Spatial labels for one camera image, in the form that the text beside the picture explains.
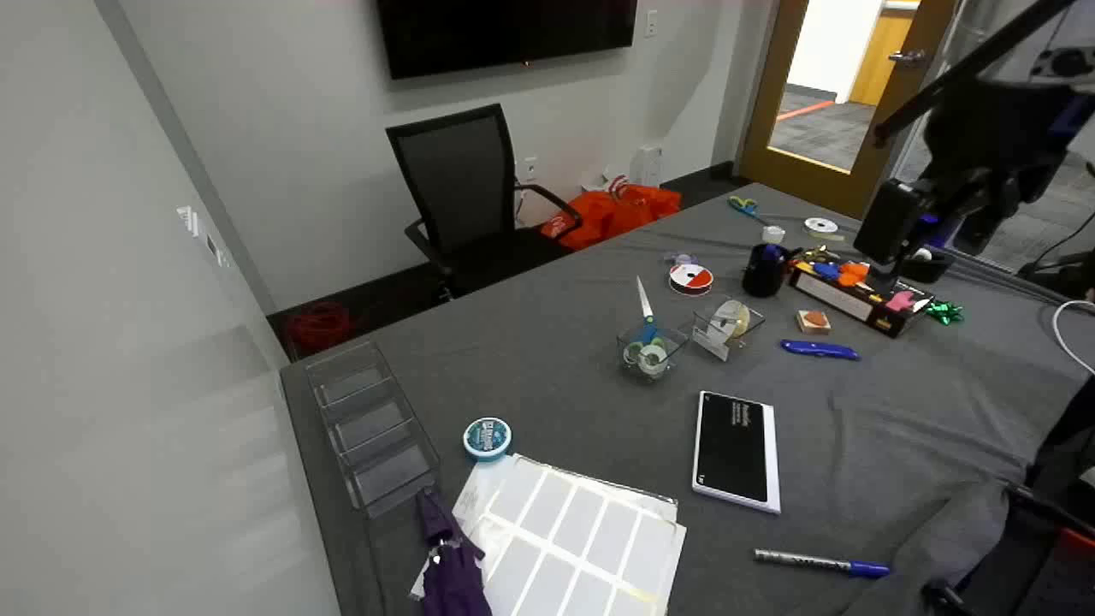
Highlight orange gift bow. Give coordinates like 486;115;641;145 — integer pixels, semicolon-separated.
836;258;877;293

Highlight white cable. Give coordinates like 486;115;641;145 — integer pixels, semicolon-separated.
1048;297;1095;376

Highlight black wall television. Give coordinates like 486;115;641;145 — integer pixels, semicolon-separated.
372;0;641;82

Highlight red cable coil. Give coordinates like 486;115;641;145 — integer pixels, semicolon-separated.
285;297;360;356

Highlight cream ribbon roll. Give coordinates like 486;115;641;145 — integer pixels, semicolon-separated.
697;297;757;353

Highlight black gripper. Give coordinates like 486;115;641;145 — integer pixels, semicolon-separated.
921;76;1083;258

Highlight purple cloth bundle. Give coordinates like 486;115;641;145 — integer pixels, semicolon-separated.
406;486;497;616

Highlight red white ribbon roll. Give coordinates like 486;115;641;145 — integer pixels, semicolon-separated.
667;261;718;297

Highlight green blue handled scissors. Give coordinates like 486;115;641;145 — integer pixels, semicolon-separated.
725;193;778;228

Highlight pink gift bow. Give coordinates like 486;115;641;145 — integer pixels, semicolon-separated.
886;289;932;319

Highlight white wall bracket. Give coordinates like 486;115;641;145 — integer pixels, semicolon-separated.
175;201;230;271

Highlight green gift bow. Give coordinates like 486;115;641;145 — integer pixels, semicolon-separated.
921;295;967;328

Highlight orange plastic bag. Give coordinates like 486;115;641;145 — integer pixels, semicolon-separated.
540;183;688;254

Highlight black gift bow box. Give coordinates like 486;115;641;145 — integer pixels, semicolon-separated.
786;254;935;342

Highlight black metal stand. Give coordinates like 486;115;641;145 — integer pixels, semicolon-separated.
921;374;1095;616

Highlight blue capped marker pen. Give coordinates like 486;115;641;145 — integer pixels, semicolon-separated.
750;545;896;581

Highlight white label sheets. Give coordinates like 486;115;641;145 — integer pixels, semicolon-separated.
448;453;690;616

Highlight black office chair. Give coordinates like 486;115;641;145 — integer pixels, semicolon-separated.
384;99;588;302

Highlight black mug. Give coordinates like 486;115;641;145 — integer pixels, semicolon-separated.
740;241;792;302

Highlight clear acrylic tray organizer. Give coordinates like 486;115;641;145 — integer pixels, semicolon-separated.
303;342;445;521

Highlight clear glass box with roll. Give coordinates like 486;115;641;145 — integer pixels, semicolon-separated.
688;295;770;364

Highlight blue white tape roll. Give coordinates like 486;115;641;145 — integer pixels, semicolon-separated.
457;415;515;461

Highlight black tape dispenser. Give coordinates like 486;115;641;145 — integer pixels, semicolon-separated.
896;241;959;289

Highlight grey tablecloth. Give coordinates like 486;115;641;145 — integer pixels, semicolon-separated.
277;183;1095;616

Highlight black tablet device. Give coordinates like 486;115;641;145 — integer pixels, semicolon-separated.
688;387;786;517

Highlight white wall outlet plate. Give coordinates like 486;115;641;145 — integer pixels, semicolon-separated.
628;140;669;190

